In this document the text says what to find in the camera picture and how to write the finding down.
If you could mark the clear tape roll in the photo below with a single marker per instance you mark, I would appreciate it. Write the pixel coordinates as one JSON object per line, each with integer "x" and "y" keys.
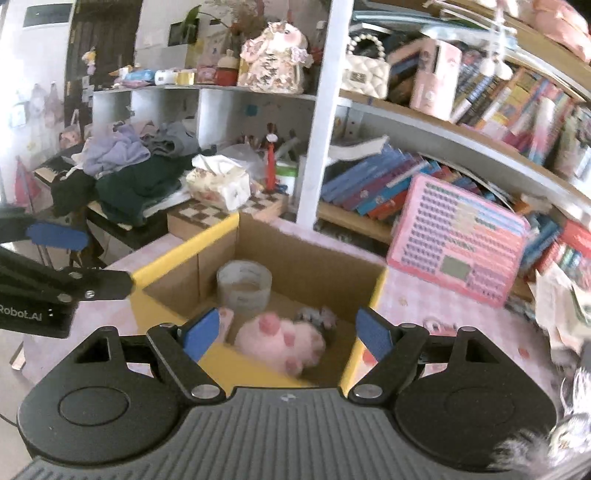
{"x": 244, "y": 286}

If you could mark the row of blue books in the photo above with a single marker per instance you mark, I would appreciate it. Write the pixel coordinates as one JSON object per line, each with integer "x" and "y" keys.
{"x": 374, "y": 184}

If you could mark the white bookshelf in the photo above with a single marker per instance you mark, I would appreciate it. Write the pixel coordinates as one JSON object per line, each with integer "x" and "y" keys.
{"x": 323, "y": 115}

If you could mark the pink doll figurine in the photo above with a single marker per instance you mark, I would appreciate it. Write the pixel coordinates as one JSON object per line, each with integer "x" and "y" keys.
{"x": 272, "y": 60}

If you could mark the yellow cardboard box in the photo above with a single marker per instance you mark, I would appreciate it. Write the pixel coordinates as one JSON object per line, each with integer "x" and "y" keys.
{"x": 295, "y": 277}

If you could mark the grey fluffy fabric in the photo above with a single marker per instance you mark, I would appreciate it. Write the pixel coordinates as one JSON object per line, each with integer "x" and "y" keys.
{"x": 554, "y": 443}

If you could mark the checkered board box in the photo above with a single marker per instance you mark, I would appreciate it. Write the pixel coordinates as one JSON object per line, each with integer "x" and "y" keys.
{"x": 207, "y": 217}

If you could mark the pink plush pig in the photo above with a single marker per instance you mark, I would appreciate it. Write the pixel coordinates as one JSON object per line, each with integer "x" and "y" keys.
{"x": 277, "y": 341}

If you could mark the messy pile of papers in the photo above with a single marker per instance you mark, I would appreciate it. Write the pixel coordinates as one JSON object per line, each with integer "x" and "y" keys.
{"x": 563, "y": 304}

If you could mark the pile of clothes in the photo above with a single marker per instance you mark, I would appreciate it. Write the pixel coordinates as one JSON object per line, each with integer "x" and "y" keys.
{"x": 129, "y": 170}

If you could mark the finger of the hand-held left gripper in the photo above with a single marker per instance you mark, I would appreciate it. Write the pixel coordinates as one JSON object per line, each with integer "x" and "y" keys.
{"x": 92, "y": 284}
{"x": 57, "y": 236}

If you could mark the white and green cup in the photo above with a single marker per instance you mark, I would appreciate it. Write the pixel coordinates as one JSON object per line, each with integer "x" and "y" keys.
{"x": 286, "y": 177}

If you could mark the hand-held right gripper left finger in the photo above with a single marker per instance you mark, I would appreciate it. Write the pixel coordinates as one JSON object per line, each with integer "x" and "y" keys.
{"x": 203, "y": 334}

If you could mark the red jar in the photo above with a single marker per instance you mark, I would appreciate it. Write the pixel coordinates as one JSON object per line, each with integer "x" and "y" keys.
{"x": 227, "y": 69}

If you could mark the pink checkered printed tablecloth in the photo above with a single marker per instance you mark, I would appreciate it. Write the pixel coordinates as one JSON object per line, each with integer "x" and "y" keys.
{"x": 461, "y": 350}

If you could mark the red pen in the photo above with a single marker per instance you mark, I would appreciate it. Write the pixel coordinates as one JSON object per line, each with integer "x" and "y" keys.
{"x": 270, "y": 166}

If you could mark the white quilted handbag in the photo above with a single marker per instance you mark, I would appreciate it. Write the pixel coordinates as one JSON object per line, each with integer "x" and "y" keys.
{"x": 364, "y": 74}

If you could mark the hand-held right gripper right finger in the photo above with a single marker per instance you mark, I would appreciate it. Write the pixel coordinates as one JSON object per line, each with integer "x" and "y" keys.
{"x": 374, "y": 334}

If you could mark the floral tissue pack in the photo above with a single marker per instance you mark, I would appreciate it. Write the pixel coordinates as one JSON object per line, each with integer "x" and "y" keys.
{"x": 219, "y": 184}

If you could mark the green plant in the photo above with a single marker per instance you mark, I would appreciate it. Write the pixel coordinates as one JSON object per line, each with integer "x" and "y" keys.
{"x": 198, "y": 21}

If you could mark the grey patterned cube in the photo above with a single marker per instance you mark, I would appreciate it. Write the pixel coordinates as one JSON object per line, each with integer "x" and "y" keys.
{"x": 316, "y": 318}

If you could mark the row of upright books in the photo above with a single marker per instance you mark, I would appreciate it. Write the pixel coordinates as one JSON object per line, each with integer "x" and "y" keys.
{"x": 521, "y": 110}

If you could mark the pink learning tablet toy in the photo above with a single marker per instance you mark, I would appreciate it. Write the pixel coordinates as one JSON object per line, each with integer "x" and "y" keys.
{"x": 457, "y": 240}

